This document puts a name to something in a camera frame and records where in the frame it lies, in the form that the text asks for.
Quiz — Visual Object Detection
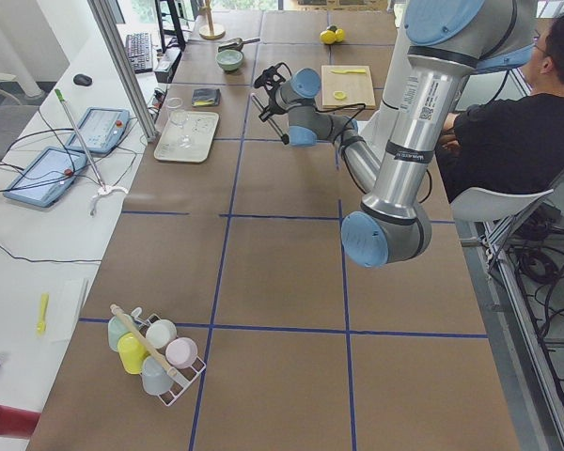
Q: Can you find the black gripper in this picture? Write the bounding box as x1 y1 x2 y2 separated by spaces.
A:
253 62 292 116

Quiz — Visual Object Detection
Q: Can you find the steel muddler black tip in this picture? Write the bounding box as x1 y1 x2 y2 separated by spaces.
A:
249 93 290 145

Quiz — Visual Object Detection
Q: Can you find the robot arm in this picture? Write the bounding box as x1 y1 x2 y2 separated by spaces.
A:
254 1 537 267

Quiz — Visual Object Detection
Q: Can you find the yellow lemon near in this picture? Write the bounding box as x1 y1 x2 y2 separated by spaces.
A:
320 25 337 45

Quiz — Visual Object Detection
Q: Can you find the white cup in rack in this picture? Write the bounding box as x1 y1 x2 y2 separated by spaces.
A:
146 319 177 350

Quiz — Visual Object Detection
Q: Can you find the pink cup in rack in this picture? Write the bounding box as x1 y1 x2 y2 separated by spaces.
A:
165 337 198 369

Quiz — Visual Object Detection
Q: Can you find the white cup rack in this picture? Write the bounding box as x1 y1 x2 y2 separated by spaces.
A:
110 304 206 406

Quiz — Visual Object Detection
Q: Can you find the green cup in rack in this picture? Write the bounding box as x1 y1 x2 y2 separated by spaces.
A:
107 316 129 351

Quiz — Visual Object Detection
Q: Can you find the yellow cup in rack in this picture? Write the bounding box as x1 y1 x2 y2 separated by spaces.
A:
117 333 149 375

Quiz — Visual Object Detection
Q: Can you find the grey-blue cup in rack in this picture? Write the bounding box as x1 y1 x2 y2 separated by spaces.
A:
141 356 173 396

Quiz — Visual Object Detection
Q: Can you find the green bowl of ice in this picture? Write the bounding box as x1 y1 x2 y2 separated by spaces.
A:
215 49 244 72

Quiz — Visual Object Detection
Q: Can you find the steel ice scoop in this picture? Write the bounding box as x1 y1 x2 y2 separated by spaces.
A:
218 37 260 52

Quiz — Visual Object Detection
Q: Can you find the yellow plastic knife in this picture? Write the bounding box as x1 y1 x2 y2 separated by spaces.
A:
330 68 368 74

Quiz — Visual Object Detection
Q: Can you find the wooden cutting board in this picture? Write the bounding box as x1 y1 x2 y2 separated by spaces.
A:
321 65 376 109

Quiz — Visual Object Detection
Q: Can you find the grey folded cloth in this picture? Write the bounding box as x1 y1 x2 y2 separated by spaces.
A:
192 88 221 107

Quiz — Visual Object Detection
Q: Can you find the wooden mug tree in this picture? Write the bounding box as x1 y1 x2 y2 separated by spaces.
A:
198 0 226 40

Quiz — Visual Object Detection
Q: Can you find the cream bear tray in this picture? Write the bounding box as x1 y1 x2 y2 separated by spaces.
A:
153 112 219 163

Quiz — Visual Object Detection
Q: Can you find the wine glass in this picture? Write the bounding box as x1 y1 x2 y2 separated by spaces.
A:
164 97 192 148

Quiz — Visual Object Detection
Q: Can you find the black keyboard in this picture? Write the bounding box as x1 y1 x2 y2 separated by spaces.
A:
125 32 153 73

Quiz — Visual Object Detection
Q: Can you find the teach pendant far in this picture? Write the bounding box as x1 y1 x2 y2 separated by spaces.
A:
77 107 131 156

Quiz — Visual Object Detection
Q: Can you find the teach pendant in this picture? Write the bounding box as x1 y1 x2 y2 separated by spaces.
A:
77 107 131 156
3 147 87 208

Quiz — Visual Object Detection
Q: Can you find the black computer mouse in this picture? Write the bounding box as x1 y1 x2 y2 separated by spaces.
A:
73 73 93 87

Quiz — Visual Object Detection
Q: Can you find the silver rod with claw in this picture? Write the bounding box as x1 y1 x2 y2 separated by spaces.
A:
55 88 129 217

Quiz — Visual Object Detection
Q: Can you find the teach pendant near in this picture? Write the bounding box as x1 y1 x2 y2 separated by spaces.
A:
3 147 87 208

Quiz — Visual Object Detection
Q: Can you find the person in black shirt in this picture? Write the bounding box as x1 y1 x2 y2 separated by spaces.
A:
435 13 564 201

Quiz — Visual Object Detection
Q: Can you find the yellow tool on desk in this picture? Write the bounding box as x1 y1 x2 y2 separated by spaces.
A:
36 293 50 335

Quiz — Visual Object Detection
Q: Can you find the aluminium frame post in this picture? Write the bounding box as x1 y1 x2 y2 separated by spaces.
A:
87 0 158 143

